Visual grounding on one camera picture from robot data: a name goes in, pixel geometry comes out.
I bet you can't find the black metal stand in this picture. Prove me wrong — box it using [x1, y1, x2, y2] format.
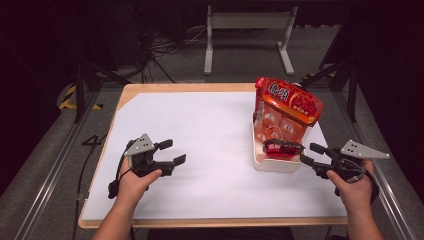
[73, 58, 132, 124]
[300, 58, 360, 124]

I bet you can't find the yellow black floor tape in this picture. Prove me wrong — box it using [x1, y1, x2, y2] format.
[58, 84, 103, 111]

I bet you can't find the white table mat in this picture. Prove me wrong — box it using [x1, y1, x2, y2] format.
[81, 91, 348, 222]

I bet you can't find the person's right hand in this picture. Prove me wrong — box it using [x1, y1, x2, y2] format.
[325, 159, 375, 215]

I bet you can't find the white metal stand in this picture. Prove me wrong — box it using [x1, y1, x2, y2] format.
[203, 5, 299, 76]

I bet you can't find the large orange clear seasoning packet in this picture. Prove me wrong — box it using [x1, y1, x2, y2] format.
[253, 77, 325, 145]

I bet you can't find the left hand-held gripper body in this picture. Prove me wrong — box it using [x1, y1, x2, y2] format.
[123, 133, 176, 178]

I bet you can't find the red white-lettered packet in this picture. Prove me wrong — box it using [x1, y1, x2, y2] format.
[262, 138, 305, 161]

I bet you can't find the tangle of black floor cables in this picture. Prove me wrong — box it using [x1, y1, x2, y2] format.
[131, 6, 209, 84]

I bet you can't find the cream plastic basket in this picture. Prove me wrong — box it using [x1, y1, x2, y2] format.
[251, 111, 313, 174]

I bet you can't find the person's left hand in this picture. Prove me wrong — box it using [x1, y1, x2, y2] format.
[116, 159, 164, 208]

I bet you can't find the aluminium floor rail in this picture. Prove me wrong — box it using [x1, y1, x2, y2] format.
[332, 89, 419, 240]
[13, 89, 103, 240]

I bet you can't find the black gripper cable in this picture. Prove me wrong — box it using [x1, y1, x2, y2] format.
[106, 141, 136, 200]

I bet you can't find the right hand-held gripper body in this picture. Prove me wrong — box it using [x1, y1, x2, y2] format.
[318, 139, 391, 184]

